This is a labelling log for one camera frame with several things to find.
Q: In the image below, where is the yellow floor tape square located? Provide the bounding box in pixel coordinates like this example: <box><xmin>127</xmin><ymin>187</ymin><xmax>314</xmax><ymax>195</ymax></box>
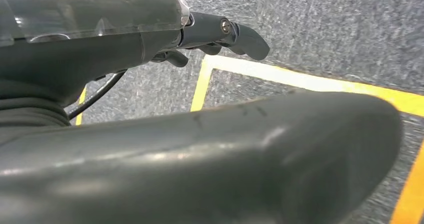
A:
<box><xmin>75</xmin><ymin>86</ymin><xmax>88</xmax><ymax>126</ymax></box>
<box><xmin>190</xmin><ymin>55</ymin><xmax>424</xmax><ymax>224</ymax></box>

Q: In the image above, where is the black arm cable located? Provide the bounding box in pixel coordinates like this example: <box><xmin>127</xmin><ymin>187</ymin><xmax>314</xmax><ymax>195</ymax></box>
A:
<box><xmin>67</xmin><ymin>70</ymin><xmax>128</xmax><ymax>121</ymax></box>

